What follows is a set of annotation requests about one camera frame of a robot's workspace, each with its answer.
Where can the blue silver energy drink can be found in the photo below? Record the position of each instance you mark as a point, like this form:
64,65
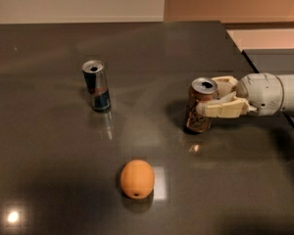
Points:
94,73

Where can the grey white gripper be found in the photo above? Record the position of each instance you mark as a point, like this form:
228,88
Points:
263,93

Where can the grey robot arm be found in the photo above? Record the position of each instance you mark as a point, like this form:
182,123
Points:
287,82

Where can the orange brown soda can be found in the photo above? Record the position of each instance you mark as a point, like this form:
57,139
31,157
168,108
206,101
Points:
200,92

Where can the orange fruit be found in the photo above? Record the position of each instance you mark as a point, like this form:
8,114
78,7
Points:
137,179

